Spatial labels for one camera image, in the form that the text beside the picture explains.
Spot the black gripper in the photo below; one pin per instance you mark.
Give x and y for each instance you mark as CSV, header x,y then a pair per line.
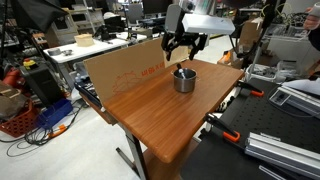
x,y
185,37

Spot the black white Expo marker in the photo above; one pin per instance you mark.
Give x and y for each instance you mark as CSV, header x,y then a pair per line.
x,y
181,71

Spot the light grey hand controller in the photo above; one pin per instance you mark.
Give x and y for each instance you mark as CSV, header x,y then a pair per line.
x,y
315,9

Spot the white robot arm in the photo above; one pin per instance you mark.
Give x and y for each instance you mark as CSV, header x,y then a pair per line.
x,y
206,24

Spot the dark sleeved forearm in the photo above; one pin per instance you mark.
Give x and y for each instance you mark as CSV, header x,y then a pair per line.
x,y
315,39

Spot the small steel pot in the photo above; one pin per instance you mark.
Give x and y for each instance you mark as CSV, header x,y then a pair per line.
x,y
184,85

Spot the person hand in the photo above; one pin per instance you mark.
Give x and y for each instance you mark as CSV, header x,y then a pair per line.
x,y
311,22

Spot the dark computer monitor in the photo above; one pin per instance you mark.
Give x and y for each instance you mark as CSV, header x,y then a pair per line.
x,y
156,6

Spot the brown cardboard sheet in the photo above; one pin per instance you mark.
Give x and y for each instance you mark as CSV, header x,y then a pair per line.
x,y
130,68

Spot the brown cardboard box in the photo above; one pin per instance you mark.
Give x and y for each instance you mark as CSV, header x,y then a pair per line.
x,y
250,33

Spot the black orange bar clamp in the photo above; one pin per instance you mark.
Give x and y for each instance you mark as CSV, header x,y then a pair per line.
x,y
222,128
250,90

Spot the white plastic bin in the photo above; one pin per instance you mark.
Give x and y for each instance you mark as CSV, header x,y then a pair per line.
x,y
261,72

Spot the white work table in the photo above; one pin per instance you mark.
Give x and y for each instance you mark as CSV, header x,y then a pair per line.
x,y
90,50

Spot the light wooden box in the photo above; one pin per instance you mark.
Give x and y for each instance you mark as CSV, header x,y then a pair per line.
x,y
84,40

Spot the black keyboard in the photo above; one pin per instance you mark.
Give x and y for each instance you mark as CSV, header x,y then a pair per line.
x,y
87,91

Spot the black perforated breadboard table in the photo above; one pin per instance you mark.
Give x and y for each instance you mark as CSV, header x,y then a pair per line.
x,y
266,123

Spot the grey metal table leg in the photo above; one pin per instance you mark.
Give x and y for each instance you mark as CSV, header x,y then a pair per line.
x,y
136,150

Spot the grey control device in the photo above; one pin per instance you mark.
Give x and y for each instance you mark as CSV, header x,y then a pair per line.
x,y
293,98

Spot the white paper sheet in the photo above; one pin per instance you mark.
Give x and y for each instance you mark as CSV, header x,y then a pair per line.
x,y
305,86

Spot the grey tape roll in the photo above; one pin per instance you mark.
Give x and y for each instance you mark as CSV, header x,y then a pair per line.
x,y
54,51

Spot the blue plastic bin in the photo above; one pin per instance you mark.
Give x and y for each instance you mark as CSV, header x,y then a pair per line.
x,y
53,113

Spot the black equipment case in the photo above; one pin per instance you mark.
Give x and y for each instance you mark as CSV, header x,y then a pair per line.
x,y
41,83

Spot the black photo umbrella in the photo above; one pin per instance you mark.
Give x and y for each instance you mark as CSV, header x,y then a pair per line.
x,y
36,13

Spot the orange tool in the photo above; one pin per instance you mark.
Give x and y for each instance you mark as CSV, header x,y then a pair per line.
x,y
57,130

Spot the yellow red emergency button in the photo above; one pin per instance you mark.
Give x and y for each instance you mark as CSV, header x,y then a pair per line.
x,y
29,63

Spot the brown bag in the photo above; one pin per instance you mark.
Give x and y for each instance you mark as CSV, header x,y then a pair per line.
x,y
11,100

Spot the red plastic basket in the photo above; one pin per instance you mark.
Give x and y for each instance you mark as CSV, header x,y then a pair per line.
x,y
20,123

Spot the black camera stand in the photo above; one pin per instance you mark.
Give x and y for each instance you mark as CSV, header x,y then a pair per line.
x,y
263,26

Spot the aluminium extrusion rail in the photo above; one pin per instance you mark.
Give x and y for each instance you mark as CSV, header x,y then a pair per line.
x,y
283,153

